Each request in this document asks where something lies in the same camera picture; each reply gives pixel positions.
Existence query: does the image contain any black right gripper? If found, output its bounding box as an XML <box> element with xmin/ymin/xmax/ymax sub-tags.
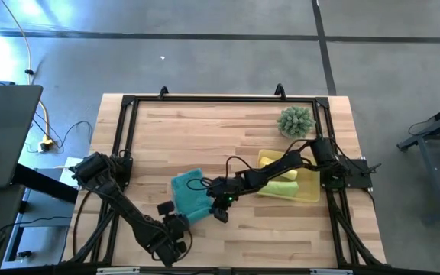
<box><xmin>206</xmin><ymin>176</ymin><xmax>244</xmax><ymax>225</ymax></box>

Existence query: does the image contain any yellow translucent plastic basket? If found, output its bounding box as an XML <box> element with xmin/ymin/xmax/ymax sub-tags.
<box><xmin>256</xmin><ymin>148</ymin><xmax>322</xmax><ymax>203</ymax></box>

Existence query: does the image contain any thin black floor cable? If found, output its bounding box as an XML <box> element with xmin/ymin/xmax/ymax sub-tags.
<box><xmin>32</xmin><ymin>120</ymin><xmax>93</xmax><ymax>152</ymax></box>

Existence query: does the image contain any dark grey desk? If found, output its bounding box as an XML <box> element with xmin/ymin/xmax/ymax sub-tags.
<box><xmin>0</xmin><ymin>84</ymin><xmax>44</xmax><ymax>190</ymax></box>

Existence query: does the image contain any teal microfiber towel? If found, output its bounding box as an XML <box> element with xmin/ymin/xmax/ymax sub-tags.
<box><xmin>170</xmin><ymin>167</ymin><xmax>215</xmax><ymax>225</ymax></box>

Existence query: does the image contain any yellow power plug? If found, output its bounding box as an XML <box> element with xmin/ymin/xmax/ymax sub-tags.
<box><xmin>37</xmin><ymin>137</ymin><xmax>55</xmax><ymax>154</ymax></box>

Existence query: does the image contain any yellow microfiber towel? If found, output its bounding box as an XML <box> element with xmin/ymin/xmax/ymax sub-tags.
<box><xmin>258</xmin><ymin>156</ymin><xmax>299</xmax><ymax>182</ymax></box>

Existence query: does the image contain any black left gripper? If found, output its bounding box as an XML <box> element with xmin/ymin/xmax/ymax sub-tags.
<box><xmin>157</xmin><ymin>201</ymin><xmax>190</xmax><ymax>254</ymax></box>

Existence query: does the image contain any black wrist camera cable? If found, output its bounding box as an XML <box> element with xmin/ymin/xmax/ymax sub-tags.
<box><xmin>186</xmin><ymin>155</ymin><xmax>257</xmax><ymax>192</ymax></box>
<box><xmin>149</xmin><ymin>225</ymin><xmax>195</xmax><ymax>263</ymax></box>

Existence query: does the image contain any black aluminium table frame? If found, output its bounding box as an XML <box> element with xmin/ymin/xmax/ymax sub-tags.
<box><xmin>61</xmin><ymin>94</ymin><xmax>387</xmax><ymax>268</ymax></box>

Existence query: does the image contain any green microfiber towel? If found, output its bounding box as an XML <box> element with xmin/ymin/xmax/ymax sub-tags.
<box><xmin>257</xmin><ymin>180</ymin><xmax>300</xmax><ymax>199</ymax></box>

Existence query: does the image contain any yellow floor cable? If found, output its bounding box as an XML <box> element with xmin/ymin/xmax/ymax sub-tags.
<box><xmin>0</xmin><ymin>0</ymin><xmax>51</xmax><ymax>142</ymax></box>

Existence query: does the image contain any silver metal bracket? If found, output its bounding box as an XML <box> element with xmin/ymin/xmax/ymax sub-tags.
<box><xmin>309</xmin><ymin>268</ymin><xmax>354</xmax><ymax>275</ymax></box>
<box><xmin>95</xmin><ymin>267</ymin><xmax>141</xmax><ymax>275</ymax></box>

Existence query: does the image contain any green artificial succulent plant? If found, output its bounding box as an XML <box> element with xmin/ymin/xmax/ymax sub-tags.
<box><xmin>276</xmin><ymin>105</ymin><xmax>316</xmax><ymax>139</ymax></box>

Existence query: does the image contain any black metal cart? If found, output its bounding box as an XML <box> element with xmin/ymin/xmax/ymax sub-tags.
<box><xmin>396</xmin><ymin>97</ymin><xmax>440</xmax><ymax>225</ymax></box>

